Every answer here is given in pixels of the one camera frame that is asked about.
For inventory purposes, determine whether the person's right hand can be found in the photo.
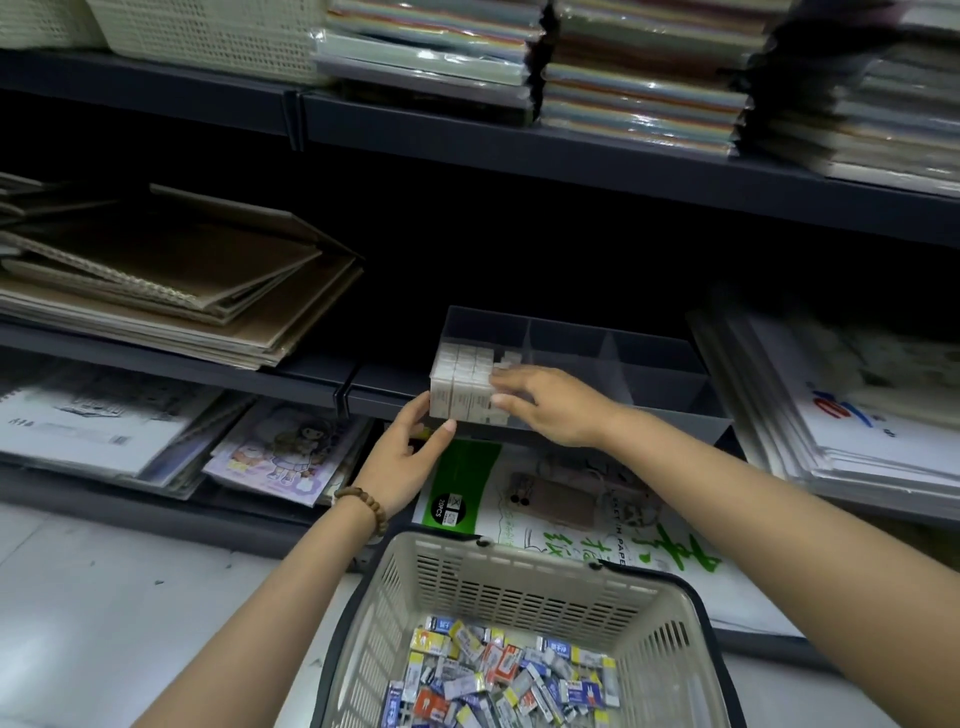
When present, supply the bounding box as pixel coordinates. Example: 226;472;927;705
487;365;624;450

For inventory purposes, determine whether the green and white paper pack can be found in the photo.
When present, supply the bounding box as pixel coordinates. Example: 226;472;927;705
410;438;804;639

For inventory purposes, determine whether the person's right forearm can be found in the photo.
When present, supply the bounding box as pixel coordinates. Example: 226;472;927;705
599;408;960;728

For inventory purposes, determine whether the wooden bead bracelet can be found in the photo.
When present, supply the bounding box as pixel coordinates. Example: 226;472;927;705
332;485;390;538

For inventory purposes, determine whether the pile of mixed packaged erasers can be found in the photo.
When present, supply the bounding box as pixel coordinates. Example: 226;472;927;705
380;614;622;728

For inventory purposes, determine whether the dark metal shelf unit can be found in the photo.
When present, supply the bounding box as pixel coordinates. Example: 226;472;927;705
0;48;960;669

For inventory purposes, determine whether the beige plastic shopping basket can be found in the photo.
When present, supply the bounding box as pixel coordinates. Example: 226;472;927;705
311;528;748;728

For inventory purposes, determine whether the brown sketchbook stack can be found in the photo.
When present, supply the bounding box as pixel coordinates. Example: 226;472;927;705
0;170;365;371

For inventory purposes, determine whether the clear plastic divided tray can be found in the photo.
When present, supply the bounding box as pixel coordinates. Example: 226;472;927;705
427;305;735;448

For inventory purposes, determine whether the purple cartoon cover book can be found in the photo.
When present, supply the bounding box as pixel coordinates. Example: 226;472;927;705
202;401;373;509

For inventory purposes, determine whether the person's left forearm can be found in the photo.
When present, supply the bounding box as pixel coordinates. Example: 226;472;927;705
134;502;384;728

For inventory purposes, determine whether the person's left hand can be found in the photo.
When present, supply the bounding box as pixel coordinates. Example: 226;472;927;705
352;389;459;519

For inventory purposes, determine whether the white lattice storage basket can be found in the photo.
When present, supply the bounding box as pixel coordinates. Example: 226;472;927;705
86;0;331;85
0;0;106;50

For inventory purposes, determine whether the coloured paper stack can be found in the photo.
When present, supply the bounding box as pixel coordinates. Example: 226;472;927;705
311;0;549;114
749;0;960;196
538;0;793;157

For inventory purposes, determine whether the white poster paper stack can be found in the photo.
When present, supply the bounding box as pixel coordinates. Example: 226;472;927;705
688;299;960;519

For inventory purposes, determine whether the spiral sketch pad stack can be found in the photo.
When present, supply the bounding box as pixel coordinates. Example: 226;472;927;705
0;367;253;500

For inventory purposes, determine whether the row of sorted white erasers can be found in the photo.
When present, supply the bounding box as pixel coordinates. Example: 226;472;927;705
428;343;523;425

